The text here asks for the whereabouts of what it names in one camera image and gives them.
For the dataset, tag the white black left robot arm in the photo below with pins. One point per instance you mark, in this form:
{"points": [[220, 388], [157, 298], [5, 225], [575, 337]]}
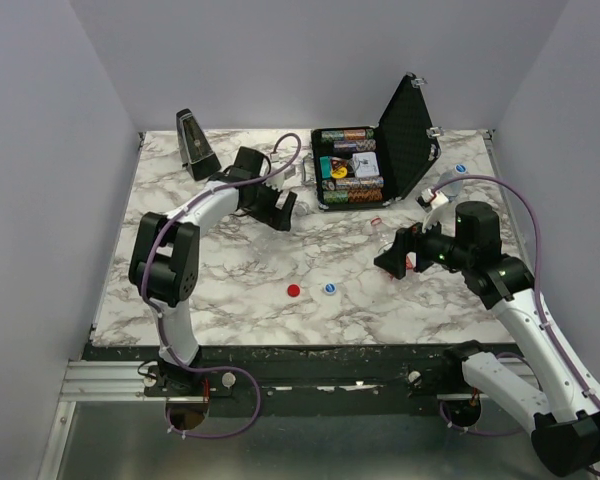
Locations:
{"points": [[164, 265]]}

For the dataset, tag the Pocari Sweat clear bottle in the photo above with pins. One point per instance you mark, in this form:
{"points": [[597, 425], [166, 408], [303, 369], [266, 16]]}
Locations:
{"points": [[453, 184]]}

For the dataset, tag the black poker chip case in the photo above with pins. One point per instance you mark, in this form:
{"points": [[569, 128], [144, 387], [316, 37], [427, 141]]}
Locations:
{"points": [[368, 167]]}

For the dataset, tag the black metronome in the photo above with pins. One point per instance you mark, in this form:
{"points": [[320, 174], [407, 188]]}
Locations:
{"points": [[197, 156]]}

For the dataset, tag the white blue Pocari cap spare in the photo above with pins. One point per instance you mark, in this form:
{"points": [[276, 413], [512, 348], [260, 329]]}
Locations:
{"points": [[329, 289]]}

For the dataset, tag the clear unlabelled plastic bottle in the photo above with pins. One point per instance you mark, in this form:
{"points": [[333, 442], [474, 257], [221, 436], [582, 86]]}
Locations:
{"points": [[304, 186]]}

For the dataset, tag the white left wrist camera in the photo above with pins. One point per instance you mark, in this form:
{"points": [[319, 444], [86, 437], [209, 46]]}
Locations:
{"points": [[285, 175]]}

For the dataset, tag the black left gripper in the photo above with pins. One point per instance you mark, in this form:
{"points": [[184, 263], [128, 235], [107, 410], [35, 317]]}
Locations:
{"points": [[278, 218]]}

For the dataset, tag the red label water bottle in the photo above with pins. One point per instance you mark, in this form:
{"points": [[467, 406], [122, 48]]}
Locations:
{"points": [[382, 236]]}

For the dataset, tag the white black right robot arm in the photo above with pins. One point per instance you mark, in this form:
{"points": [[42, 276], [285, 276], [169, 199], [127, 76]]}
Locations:
{"points": [[562, 414]]}

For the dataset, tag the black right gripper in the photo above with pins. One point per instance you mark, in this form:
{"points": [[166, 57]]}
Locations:
{"points": [[405, 251]]}

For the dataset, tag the red bottle cap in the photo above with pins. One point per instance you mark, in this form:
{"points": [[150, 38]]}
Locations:
{"points": [[293, 290]]}

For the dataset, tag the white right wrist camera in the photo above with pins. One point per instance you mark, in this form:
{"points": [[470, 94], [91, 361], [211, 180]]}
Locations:
{"points": [[434, 203]]}

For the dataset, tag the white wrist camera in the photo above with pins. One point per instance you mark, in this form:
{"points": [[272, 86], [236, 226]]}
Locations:
{"points": [[434, 203], [285, 175]]}

